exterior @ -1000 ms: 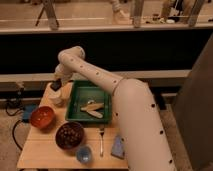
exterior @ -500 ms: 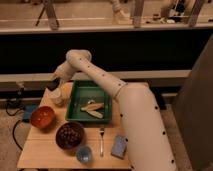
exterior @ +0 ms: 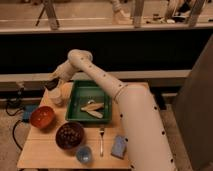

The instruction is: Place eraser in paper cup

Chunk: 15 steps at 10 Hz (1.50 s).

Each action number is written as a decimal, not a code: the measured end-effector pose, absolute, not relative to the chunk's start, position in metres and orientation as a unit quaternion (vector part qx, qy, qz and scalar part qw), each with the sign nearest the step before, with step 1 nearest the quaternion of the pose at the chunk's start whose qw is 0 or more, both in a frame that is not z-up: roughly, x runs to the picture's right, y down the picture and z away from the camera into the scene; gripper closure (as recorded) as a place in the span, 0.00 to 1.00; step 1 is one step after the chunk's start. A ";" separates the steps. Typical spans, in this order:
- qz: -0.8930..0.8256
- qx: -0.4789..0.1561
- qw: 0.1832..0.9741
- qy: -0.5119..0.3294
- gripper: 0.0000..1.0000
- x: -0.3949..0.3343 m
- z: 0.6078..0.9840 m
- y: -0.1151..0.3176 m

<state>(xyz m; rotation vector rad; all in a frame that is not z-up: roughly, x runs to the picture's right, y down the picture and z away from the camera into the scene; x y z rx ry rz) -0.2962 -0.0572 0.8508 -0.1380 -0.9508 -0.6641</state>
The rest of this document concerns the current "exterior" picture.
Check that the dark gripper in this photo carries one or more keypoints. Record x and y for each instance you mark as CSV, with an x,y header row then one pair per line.
x,y
50,85

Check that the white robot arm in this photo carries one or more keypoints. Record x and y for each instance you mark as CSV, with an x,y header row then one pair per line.
x,y
147,144

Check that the white paper cup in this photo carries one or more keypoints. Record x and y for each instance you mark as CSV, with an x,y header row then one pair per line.
x,y
55,96

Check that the green plastic tray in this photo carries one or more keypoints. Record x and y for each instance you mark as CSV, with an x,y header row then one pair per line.
x,y
85,92

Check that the blue box on floor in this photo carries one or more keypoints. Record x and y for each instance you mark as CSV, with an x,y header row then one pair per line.
x,y
27,112

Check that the red bowl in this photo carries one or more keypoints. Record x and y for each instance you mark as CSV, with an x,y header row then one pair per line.
x,y
42,117

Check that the upper yellow banana piece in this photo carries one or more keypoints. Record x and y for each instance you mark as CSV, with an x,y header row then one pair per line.
x,y
92,107

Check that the yellow banana piece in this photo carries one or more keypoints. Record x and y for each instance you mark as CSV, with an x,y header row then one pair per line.
x,y
95,114
92,107

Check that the dark brown bowl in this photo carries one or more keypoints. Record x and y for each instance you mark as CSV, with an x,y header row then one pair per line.
x,y
69,135

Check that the lower yellow banana piece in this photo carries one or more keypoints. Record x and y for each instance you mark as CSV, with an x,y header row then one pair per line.
x,y
95,114

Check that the silver fork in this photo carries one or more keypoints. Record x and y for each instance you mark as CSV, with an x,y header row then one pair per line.
x,y
102,131

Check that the clear blue glass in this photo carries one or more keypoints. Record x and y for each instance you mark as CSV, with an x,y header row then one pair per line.
x,y
84,154

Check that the blue sponge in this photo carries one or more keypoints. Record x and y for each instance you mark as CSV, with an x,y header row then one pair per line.
x,y
119,147

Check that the grey panel at right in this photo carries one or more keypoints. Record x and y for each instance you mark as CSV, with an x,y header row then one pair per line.
x,y
193,110

